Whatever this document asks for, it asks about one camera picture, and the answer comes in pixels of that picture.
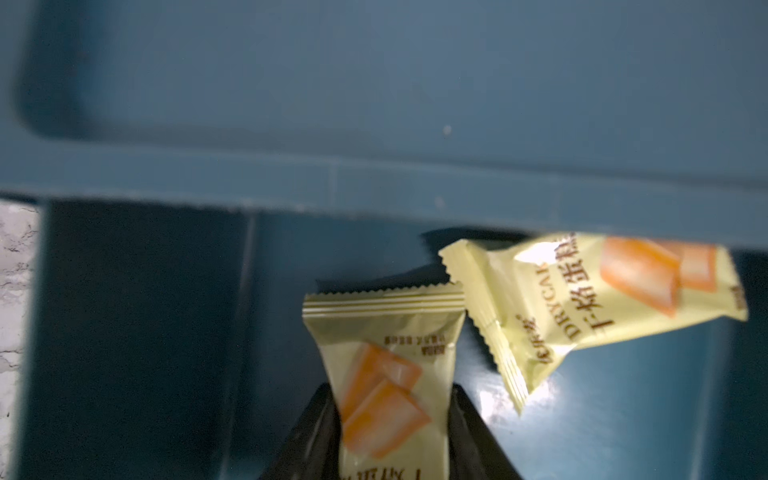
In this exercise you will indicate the dark teal drawer cabinet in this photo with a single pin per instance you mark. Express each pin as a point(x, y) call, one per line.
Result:
point(638, 118)

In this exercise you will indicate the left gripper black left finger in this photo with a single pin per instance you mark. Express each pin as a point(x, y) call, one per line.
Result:
point(311, 449)

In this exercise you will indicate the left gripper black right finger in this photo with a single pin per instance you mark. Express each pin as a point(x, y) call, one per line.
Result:
point(473, 450)

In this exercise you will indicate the dark teal top drawer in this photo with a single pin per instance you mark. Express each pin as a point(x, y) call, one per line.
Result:
point(167, 343)

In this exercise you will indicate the yellow cookie packet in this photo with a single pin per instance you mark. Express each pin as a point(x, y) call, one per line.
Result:
point(536, 301)
point(390, 360)

